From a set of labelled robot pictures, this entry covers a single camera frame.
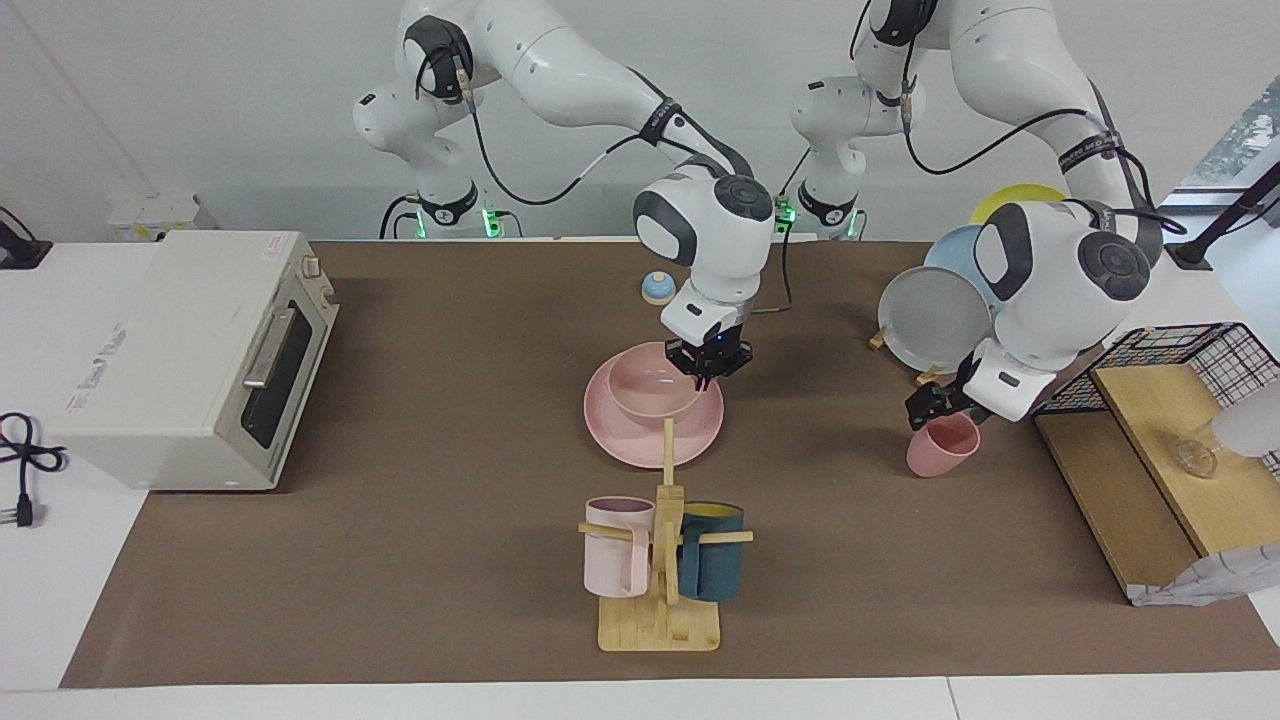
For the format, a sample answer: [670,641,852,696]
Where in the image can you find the clear glass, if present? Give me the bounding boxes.
[1175,420,1221,479]

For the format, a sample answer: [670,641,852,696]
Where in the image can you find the pink mug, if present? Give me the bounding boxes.
[583,496,657,599]

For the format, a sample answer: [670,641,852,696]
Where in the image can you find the wire and wood shelf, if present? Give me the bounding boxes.
[1030,322,1280,608]

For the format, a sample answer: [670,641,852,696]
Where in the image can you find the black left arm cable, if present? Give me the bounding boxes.
[895,70,1191,236]

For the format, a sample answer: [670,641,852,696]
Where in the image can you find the black power cord with plug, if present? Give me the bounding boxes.
[0,412,69,529]

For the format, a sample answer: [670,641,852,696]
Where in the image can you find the white toaster oven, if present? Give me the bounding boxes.
[50,230,341,493]

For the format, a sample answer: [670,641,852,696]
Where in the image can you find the wooden mug tree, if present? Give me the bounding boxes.
[578,418,754,653]

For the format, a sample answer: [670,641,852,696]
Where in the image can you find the window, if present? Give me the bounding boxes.
[1160,75,1280,216]

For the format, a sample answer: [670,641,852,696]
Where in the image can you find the gray plate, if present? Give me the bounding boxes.
[877,265,996,375]

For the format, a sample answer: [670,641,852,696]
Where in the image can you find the frosted white container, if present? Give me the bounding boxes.
[1210,385,1280,461]

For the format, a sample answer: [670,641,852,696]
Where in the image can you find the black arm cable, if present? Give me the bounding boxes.
[895,70,1191,236]
[430,45,796,316]

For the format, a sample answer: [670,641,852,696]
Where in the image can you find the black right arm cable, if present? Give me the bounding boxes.
[430,45,796,316]

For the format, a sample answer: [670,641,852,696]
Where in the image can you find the yellow plate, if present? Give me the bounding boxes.
[968,183,1069,226]

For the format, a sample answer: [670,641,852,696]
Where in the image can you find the brown table mat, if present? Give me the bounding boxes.
[60,238,1280,689]

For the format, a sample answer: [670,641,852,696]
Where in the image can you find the dark teal mug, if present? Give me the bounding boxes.
[677,501,746,603]

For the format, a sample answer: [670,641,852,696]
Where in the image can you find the light blue plate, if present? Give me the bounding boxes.
[922,225,1001,306]

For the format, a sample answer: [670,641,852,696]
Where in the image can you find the white wall box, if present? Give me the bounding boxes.
[108,195,216,241]

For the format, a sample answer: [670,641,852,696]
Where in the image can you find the pink cup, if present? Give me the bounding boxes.
[906,412,982,479]

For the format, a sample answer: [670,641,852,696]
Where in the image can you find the black bracket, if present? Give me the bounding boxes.
[0,205,53,271]

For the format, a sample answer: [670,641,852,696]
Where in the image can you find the black clamp stand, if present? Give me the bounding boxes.
[1165,160,1280,271]

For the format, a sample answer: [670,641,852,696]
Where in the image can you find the wooden plate rack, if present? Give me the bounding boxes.
[868,322,943,389]

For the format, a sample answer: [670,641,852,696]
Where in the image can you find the pink plate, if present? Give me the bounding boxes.
[583,346,725,469]

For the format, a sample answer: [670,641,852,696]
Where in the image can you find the pink bowl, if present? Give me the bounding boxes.
[607,342,706,426]

